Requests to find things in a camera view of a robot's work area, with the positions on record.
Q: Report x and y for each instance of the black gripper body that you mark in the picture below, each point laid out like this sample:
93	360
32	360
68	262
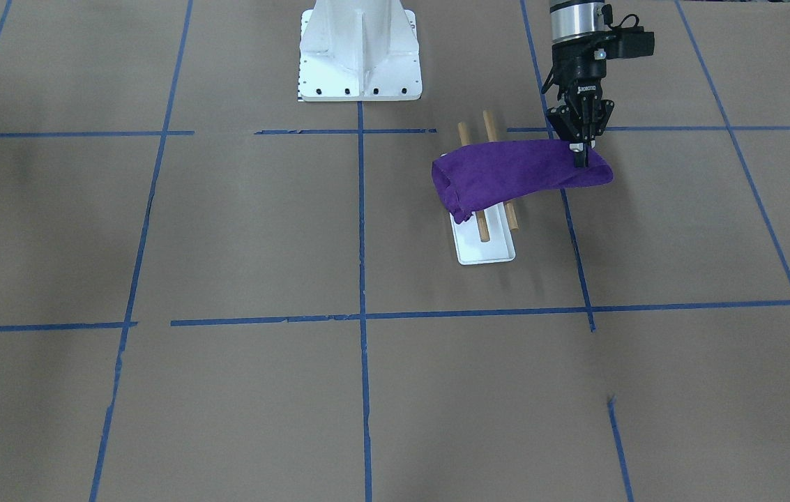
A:
578	71

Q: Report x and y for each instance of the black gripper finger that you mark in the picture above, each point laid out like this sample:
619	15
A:
584	155
578	152

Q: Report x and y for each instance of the purple towel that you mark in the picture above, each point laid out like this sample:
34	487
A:
529	166

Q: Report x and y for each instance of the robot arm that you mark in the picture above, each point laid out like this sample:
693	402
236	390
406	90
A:
578	19

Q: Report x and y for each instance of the white towel rack with wooden bars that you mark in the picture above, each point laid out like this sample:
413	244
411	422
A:
481	218

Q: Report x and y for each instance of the white mounting plate with bolts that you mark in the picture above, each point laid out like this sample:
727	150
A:
327	88

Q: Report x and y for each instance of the blue tape grid lines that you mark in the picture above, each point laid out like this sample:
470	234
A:
210	291

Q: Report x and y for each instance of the white camera pole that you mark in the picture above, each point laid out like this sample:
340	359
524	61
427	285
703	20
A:
365	39

